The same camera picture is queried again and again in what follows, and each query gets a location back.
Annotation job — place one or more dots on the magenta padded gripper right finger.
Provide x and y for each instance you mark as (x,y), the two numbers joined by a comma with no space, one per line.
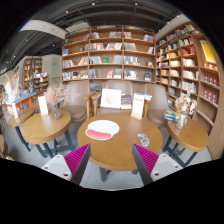
(152,166)

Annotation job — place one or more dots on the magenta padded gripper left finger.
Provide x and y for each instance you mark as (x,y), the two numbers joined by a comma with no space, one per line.
(70,167)

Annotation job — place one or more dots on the white red mouse pad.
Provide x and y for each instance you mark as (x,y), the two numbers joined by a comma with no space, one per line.
(102,130)

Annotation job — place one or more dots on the round wooden centre table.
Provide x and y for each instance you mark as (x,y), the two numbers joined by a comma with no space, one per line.
(115,154)

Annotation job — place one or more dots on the round wooden table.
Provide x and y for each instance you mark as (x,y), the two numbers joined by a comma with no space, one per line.
(115,154)
(42,131)
(192,137)

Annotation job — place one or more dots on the round wooden right table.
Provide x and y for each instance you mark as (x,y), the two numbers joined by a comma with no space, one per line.
(192,137)

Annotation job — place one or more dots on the round wooden left table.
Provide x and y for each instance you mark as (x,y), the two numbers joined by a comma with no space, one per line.
(42,131)

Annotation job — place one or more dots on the stack of books right table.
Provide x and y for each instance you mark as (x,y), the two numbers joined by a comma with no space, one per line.
(170,115)

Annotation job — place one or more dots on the beige armchair left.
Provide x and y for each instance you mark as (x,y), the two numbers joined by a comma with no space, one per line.
(79,100)

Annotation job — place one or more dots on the beige armchair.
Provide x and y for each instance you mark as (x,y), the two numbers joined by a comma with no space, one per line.
(159,104)
(79,100)
(126,88)

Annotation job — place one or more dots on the beige armchair right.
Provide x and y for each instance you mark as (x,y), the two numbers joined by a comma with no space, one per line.
(159,104)

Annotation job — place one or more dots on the white sign on left table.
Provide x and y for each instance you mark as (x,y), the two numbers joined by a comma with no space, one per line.
(43,105)

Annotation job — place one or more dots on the white sign wooden base centre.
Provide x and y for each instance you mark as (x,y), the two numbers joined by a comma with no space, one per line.
(137,107)

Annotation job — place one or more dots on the glass vase white dried flowers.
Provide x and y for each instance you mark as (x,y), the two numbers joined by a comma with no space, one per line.
(185,107)

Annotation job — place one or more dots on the dark book on chair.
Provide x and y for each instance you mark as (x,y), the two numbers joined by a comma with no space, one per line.
(126,102)

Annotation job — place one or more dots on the small round far-left table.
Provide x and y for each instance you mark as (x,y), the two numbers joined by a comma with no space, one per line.
(13,122)

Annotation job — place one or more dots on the glass vase pink dried flowers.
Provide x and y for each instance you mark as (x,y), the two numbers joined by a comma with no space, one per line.
(54,97)

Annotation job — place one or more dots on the white picture board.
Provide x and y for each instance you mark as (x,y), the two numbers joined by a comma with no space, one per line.
(111,98)

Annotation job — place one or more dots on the orange display counter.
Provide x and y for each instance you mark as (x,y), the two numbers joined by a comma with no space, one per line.
(24,102)

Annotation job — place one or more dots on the beige armchair centre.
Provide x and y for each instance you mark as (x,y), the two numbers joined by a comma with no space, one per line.
(126,88)

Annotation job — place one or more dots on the distant wooden bookshelf left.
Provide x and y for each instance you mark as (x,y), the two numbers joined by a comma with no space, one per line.
(34,79)

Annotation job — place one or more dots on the wooden right bookshelf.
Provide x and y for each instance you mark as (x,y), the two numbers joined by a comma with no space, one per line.
(186,59)

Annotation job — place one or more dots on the large wooden back bookshelf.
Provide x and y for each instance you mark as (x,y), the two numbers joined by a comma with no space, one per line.
(110,52)

